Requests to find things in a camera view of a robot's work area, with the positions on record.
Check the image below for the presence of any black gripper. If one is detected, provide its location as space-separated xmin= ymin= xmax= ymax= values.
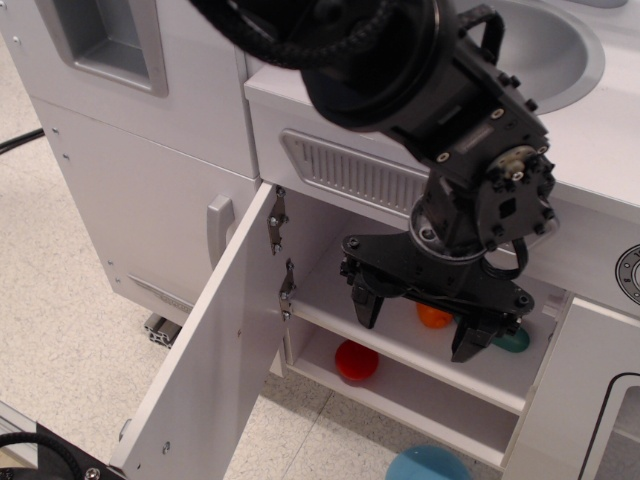
xmin=340 ymin=234 xmax=534 ymax=363

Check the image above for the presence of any white cabinet door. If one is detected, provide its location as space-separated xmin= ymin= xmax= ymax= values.
xmin=110 ymin=183 xmax=286 ymax=479

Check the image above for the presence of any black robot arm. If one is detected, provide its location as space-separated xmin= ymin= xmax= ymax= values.
xmin=196 ymin=1 xmax=555 ymax=363

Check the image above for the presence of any white toy kitchen cabinet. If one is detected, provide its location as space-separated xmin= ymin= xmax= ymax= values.
xmin=245 ymin=1 xmax=639 ymax=479

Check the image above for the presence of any orange toy carrot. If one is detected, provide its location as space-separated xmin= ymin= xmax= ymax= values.
xmin=416 ymin=303 xmax=454 ymax=329

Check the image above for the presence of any red toy tomato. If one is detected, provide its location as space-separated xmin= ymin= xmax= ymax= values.
xmin=334 ymin=340 xmax=379 ymax=381

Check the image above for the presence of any green toy cucumber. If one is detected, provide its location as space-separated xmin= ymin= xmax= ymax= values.
xmin=492 ymin=328 xmax=530 ymax=354

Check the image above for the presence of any lower metal door hinge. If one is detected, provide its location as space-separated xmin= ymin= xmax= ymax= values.
xmin=278 ymin=259 xmax=296 ymax=322

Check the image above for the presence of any metal door hinge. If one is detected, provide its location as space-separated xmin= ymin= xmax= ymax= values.
xmin=267 ymin=185 xmax=289 ymax=255
xmin=278 ymin=259 xmax=296 ymax=322

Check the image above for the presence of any blue ball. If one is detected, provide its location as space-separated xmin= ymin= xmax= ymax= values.
xmin=385 ymin=445 xmax=472 ymax=480

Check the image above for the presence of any silver vent grille panel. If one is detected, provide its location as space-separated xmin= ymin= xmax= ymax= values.
xmin=279 ymin=128 xmax=560 ymax=246

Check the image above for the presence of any upper metal door hinge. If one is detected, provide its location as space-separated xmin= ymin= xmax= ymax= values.
xmin=267 ymin=185 xmax=289 ymax=255

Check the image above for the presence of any white oven door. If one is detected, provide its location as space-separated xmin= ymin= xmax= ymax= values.
xmin=522 ymin=298 xmax=639 ymax=479

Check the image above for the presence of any black oven dial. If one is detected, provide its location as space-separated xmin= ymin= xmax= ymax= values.
xmin=615 ymin=245 xmax=640 ymax=304

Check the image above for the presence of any silver fridge logo badge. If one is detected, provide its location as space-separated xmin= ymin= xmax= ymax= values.
xmin=128 ymin=274 xmax=194 ymax=314

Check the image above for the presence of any aluminium extrusion foot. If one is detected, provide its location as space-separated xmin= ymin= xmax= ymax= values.
xmin=144 ymin=314 xmax=182 ymax=349

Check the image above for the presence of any silver round sink basin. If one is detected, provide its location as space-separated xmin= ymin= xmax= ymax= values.
xmin=490 ymin=1 xmax=606 ymax=115

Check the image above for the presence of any silver fridge door handle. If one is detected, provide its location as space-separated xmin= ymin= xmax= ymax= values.
xmin=206 ymin=195 xmax=235 ymax=269

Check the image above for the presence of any black metal base plate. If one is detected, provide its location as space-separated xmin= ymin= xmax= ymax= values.
xmin=1 ymin=424 xmax=124 ymax=480

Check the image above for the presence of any black cable on floor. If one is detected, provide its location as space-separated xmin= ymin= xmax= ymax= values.
xmin=0 ymin=127 xmax=45 ymax=154

